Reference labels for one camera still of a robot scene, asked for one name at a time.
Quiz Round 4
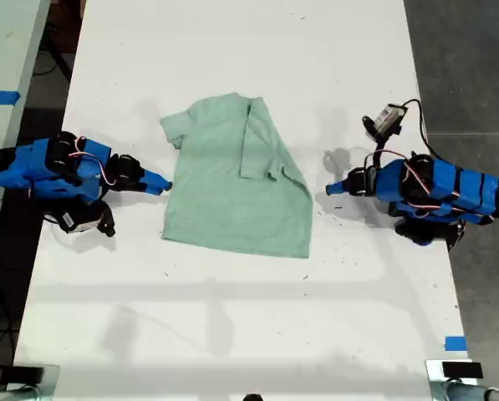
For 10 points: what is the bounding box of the black box on white base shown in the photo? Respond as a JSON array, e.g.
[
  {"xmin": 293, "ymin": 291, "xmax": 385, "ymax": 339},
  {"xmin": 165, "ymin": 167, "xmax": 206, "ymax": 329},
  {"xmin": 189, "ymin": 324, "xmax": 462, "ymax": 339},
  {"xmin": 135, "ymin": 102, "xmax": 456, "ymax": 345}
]
[{"xmin": 425, "ymin": 358, "xmax": 484, "ymax": 386}]

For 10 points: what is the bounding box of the black floor cable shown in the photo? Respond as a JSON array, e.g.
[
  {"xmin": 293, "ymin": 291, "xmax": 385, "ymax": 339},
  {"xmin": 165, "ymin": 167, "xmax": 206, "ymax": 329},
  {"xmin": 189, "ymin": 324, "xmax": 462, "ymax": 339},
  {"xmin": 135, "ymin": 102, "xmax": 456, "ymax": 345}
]
[{"xmin": 33, "ymin": 48, "xmax": 74, "ymax": 79}]

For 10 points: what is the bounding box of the black camera box, white label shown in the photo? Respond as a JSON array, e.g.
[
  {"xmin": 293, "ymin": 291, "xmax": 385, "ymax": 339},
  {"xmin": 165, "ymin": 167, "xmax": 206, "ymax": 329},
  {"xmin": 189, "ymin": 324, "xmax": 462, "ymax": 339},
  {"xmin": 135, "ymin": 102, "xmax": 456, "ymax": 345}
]
[{"xmin": 59, "ymin": 200, "xmax": 117, "ymax": 239}]

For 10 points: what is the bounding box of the long black camera cable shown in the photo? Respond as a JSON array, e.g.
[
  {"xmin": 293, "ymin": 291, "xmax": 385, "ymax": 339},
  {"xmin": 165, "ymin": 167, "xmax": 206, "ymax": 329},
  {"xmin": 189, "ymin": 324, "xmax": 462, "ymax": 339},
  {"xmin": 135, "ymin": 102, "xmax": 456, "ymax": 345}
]
[{"xmin": 400, "ymin": 98, "xmax": 445, "ymax": 163}]

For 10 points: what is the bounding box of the grey metal clamp tube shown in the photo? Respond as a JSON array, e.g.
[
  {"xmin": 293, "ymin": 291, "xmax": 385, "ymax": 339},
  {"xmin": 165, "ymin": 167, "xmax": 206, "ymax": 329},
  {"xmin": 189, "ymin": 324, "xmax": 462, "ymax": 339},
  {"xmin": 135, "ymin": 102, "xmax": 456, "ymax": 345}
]
[{"xmin": 430, "ymin": 378, "xmax": 499, "ymax": 401}]

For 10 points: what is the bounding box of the black camera box, silver side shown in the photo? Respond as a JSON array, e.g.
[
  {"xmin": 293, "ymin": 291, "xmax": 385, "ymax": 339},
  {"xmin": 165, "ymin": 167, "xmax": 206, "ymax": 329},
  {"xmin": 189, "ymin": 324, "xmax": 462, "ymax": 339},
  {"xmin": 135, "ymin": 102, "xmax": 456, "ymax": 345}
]
[{"xmin": 361, "ymin": 103, "xmax": 410, "ymax": 168}]

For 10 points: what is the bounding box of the pale green T-shirt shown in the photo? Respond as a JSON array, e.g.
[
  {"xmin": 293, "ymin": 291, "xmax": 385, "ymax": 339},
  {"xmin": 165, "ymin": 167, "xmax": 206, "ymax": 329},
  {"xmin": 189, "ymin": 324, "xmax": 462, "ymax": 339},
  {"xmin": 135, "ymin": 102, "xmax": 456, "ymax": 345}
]
[{"xmin": 160, "ymin": 92, "xmax": 315, "ymax": 260}]

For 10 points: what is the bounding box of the black box on metal clamp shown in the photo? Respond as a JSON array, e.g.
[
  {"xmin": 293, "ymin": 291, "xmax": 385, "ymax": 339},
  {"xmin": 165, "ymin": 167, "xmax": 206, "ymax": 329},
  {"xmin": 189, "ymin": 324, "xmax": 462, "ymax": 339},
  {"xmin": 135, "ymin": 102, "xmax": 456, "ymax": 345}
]
[{"xmin": 6, "ymin": 363, "xmax": 61, "ymax": 392}]

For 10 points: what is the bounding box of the short blue tape strip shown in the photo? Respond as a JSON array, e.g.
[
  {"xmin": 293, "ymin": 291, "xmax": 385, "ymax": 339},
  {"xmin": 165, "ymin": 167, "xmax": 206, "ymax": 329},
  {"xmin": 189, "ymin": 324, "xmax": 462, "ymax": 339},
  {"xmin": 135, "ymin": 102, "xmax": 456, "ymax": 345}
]
[{"xmin": 444, "ymin": 335, "xmax": 468, "ymax": 352}]

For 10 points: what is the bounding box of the red and white arm wire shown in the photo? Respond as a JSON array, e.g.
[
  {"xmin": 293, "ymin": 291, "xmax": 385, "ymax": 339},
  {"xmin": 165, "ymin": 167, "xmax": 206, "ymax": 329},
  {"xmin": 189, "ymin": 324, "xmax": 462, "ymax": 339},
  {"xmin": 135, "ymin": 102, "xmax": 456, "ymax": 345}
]
[
  {"xmin": 402, "ymin": 160, "xmax": 433, "ymax": 195},
  {"xmin": 68, "ymin": 135, "xmax": 117, "ymax": 187}
]

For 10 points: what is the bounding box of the white side table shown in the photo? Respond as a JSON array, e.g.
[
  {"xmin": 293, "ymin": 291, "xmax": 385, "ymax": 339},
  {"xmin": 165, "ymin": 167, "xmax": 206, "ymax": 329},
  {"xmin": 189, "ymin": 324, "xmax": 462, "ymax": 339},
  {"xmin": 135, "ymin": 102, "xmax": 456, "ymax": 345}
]
[{"xmin": 0, "ymin": 0, "xmax": 52, "ymax": 271}]

